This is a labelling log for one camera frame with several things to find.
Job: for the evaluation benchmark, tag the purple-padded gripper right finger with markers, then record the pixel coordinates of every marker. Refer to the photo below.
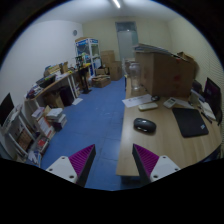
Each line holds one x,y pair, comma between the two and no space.
152,167

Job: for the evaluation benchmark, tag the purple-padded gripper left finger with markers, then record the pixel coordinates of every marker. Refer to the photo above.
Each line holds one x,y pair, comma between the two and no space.
76,167

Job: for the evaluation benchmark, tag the black computer mouse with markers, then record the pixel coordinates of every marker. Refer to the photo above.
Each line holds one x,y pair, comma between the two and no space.
144,125

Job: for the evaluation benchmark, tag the black mouse pad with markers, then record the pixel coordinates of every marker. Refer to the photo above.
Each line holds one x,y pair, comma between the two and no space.
190,122

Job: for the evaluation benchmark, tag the stack of books on floor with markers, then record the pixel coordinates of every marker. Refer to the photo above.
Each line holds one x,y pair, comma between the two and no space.
56,118

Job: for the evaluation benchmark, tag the white remote control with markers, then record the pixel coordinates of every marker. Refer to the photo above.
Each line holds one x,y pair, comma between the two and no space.
148,106

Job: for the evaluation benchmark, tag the white shelf rack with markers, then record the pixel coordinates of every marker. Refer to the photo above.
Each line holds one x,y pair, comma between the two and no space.
18,134

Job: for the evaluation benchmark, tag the white calculator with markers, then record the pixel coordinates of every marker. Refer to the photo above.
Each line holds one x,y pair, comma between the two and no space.
170,102

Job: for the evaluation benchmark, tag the white paper sheet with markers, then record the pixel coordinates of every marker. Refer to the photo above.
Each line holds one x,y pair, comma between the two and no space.
135,101

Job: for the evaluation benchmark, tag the left wooden side desk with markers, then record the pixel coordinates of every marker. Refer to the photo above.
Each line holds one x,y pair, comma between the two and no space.
55,86

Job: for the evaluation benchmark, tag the cardboard box on floor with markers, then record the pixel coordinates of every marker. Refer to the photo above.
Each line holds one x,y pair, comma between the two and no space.
101,81

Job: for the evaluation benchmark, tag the large cardboard box on desk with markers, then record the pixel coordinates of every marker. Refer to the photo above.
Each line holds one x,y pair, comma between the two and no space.
165,75

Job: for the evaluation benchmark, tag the black monitor left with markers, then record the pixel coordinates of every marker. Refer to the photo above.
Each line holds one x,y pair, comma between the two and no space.
5,108

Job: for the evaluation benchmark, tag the black monitor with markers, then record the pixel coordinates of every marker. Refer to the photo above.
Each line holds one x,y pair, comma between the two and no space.
5,108
212,95

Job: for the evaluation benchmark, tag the black monitor right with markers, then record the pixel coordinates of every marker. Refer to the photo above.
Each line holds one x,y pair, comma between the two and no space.
212,95

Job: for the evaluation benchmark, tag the clear plastic bottle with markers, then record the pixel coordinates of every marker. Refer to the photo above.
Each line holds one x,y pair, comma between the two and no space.
135,76

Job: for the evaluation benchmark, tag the stacked cardboard boxes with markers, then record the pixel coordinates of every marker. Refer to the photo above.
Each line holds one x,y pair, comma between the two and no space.
108,60

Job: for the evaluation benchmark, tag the claw machine cabinet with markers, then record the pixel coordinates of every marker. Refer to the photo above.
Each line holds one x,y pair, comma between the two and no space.
89,49

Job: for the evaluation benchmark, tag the grey door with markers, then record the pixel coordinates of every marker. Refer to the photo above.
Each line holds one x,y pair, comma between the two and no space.
127,37

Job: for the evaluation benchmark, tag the ceiling light tube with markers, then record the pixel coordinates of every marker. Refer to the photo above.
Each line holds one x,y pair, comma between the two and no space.
117,3

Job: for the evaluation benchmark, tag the round wall clock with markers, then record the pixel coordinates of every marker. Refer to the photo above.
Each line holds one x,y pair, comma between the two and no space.
74,32

